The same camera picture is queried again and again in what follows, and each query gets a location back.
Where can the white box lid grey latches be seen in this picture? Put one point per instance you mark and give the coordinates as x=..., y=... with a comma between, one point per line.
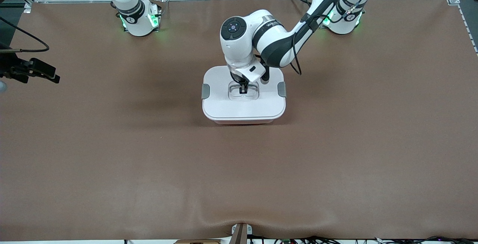
x=242, y=108

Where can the metal table edge clamp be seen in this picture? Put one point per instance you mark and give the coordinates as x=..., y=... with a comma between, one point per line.
x=241, y=232

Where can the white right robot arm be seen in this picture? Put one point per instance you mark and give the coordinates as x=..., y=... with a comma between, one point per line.
x=130, y=16

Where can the pink translucent storage box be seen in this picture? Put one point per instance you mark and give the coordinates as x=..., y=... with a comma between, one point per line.
x=242, y=122

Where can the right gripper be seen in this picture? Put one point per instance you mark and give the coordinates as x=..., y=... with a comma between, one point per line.
x=11, y=68

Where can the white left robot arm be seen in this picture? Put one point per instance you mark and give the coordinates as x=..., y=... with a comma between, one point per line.
x=239, y=50

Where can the brown table mat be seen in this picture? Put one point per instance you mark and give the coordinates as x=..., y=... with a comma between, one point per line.
x=112, y=180

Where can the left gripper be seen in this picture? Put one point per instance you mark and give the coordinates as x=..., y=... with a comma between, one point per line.
x=243, y=85

